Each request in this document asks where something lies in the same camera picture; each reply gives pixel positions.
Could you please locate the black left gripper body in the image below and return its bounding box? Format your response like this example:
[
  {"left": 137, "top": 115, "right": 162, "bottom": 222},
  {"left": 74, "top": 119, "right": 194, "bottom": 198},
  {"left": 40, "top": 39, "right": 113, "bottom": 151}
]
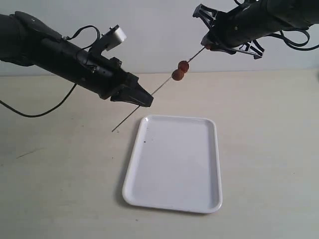
[{"left": 37, "top": 38, "right": 138, "bottom": 100}]

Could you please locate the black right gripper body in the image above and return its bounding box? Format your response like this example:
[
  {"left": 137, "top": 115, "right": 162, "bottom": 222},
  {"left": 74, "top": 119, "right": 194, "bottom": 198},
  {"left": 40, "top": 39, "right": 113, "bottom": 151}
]
[{"left": 192, "top": 2, "right": 277, "bottom": 59}]

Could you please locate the thin metal skewer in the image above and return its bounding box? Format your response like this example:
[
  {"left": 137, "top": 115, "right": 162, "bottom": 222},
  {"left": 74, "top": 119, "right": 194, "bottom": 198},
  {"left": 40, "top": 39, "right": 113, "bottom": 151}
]
[{"left": 111, "top": 47, "right": 205, "bottom": 133}]

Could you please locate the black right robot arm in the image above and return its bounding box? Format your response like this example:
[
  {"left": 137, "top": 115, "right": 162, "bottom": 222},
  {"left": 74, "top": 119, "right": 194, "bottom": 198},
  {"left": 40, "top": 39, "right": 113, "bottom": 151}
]
[{"left": 192, "top": 0, "right": 319, "bottom": 59}]

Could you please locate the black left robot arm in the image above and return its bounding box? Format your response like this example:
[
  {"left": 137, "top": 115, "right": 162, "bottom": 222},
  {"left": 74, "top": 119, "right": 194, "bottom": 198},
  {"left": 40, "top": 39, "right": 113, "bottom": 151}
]
[{"left": 0, "top": 11, "right": 154, "bottom": 107}]

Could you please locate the white rectangular plastic tray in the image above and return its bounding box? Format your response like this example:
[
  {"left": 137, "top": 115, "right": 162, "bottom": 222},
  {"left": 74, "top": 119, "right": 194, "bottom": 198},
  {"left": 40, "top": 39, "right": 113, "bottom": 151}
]
[{"left": 122, "top": 115, "right": 223, "bottom": 214}]

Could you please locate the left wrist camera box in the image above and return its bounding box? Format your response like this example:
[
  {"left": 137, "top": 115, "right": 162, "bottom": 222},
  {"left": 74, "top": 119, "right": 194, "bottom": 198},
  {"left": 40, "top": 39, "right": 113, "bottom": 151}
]
[{"left": 89, "top": 25, "right": 127, "bottom": 56}]

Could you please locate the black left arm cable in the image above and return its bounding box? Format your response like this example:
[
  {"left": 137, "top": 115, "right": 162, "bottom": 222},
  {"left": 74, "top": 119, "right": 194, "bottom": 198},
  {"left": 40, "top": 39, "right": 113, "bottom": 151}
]
[{"left": 0, "top": 83, "right": 78, "bottom": 118}]

